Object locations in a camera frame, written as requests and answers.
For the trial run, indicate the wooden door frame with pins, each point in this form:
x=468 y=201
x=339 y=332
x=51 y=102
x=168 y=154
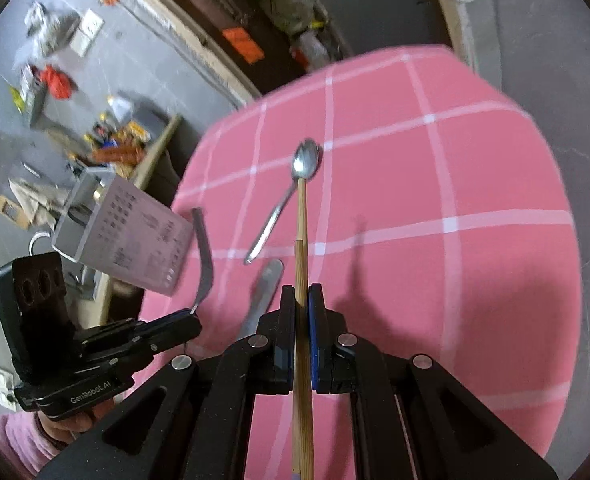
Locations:
x=195 y=35

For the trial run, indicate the orange food packet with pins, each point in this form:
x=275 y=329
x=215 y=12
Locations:
x=120 y=154

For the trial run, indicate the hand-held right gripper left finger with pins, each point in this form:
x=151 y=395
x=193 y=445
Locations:
x=287 y=330

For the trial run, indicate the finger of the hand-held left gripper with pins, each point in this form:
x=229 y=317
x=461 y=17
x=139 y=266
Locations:
x=175 y=334
x=167 y=318

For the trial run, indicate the white perforated utensil holder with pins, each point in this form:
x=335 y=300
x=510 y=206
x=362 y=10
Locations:
x=135 y=240

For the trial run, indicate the white wall outlet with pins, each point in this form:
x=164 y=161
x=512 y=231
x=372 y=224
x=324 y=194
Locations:
x=6 y=385

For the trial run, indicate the red plastic bag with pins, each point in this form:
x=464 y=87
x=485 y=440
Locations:
x=56 y=81

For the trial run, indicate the pink checked tablecloth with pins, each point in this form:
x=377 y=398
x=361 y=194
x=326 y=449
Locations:
x=425 y=270

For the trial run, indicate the metal fork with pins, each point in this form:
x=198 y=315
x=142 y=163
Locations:
x=206 y=260

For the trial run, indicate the metal table knife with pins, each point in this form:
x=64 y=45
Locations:
x=264 y=292

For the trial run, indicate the bamboo chopstick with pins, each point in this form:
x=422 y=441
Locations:
x=302 y=260

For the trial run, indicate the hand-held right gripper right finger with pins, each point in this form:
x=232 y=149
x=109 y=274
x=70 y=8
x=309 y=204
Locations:
x=317 y=330

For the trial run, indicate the person's left hand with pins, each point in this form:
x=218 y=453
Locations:
x=67 y=425

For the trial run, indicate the clear plastic bag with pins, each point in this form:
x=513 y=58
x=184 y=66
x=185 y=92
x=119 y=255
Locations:
x=47 y=27

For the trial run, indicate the person's left forearm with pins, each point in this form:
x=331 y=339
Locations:
x=7 y=440

